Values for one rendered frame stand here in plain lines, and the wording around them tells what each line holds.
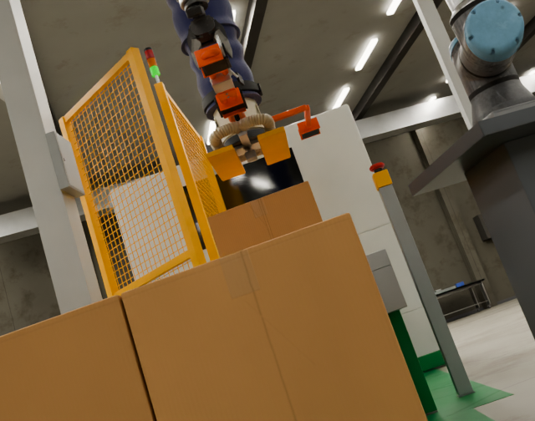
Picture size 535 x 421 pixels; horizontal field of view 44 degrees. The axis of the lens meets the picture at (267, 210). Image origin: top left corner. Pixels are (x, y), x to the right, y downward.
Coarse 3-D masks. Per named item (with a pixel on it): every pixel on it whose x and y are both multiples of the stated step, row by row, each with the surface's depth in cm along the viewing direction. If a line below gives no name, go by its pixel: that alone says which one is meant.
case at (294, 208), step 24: (288, 192) 245; (312, 192) 244; (216, 216) 247; (240, 216) 246; (264, 216) 245; (288, 216) 243; (312, 216) 242; (216, 240) 246; (240, 240) 244; (264, 240) 243
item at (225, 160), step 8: (216, 152) 231; (224, 152) 231; (232, 152) 234; (216, 160) 237; (224, 160) 240; (232, 160) 243; (216, 168) 245; (224, 168) 248; (232, 168) 252; (240, 168) 255; (224, 176) 259; (232, 176) 262
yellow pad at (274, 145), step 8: (280, 128) 231; (264, 136) 231; (272, 136) 232; (280, 136) 235; (264, 144) 237; (272, 144) 240; (280, 144) 243; (264, 152) 246; (272, 152) 249; (280, 152) 253; (288, 152) 256; (272, 160) 259; (280, 160) 263
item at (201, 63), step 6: (204, 48) 188; (210, 48) 188; (198, 54) 188; (198, 60) 188; (204, 60) 187; (210, 60) 187; (216, 60) 187; (222, 60) 188; (204, 66) 188; (210, 66) 189; (216, 66) 190; (222, 66) 192; (204, 72) 191; (210, 72) 193; (216, 72) 194; (204, 78) 195
